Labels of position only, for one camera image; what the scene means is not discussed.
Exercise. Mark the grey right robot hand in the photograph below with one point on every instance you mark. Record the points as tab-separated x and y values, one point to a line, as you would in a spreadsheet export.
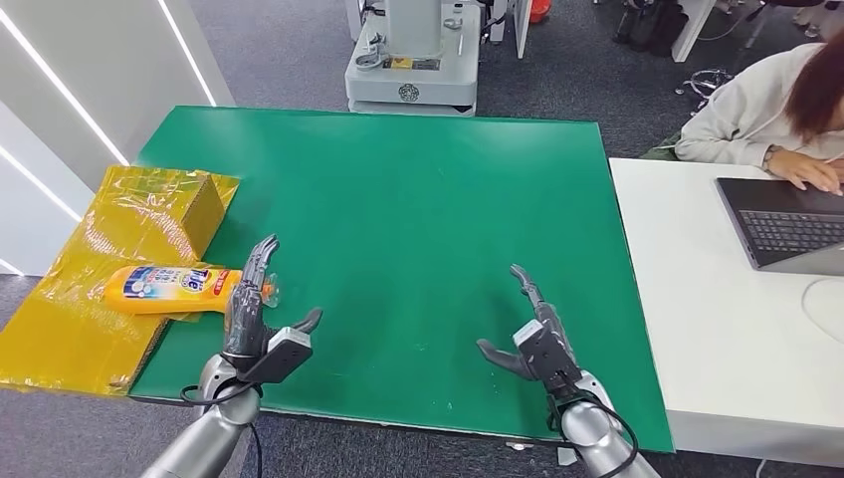
501	356

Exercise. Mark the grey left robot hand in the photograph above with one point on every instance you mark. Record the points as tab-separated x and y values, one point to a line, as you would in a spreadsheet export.
244	323

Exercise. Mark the orange plastic bottle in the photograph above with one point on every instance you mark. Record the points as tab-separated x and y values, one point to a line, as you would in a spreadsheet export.
165	290

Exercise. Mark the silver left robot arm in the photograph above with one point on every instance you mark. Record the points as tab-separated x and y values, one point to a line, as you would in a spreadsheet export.
211	429

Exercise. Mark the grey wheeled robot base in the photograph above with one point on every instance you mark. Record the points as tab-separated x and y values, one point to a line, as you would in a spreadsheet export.
412	66

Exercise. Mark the yellow taped cardboard box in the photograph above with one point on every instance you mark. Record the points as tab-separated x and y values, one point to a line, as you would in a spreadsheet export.
86	343

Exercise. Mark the green table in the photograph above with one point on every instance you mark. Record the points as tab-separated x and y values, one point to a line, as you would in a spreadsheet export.
409	198

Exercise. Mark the white desk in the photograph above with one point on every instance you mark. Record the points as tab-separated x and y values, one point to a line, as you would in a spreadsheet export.
712	330

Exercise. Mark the dark grey laptop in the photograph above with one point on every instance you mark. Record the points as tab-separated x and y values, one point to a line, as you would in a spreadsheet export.
784	224

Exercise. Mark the white round pad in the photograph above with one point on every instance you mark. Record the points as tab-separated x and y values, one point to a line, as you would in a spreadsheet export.
827	310

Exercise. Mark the narrow white panel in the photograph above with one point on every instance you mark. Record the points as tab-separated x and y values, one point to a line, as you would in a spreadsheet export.
521	26

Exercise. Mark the person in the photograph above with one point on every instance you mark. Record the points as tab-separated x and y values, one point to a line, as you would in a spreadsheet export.
738	112

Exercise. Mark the chrome chair base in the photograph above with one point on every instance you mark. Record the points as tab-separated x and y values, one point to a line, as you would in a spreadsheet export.
709	82

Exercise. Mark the red object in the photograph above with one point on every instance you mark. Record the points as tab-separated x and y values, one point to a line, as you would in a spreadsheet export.
539	8

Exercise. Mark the person's hand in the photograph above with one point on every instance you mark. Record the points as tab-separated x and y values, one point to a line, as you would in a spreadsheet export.
804	173

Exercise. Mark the black bag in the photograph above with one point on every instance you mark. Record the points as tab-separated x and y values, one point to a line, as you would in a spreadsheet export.
649	23

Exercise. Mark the white desk panel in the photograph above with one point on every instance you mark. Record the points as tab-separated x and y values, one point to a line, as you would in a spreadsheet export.
692	29

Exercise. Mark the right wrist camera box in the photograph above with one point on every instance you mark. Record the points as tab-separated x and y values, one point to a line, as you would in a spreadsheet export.
547	356

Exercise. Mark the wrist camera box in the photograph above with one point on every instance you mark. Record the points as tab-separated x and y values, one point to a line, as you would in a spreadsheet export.
280	356
547	356

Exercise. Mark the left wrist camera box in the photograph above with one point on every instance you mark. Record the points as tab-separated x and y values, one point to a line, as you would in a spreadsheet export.
280	356

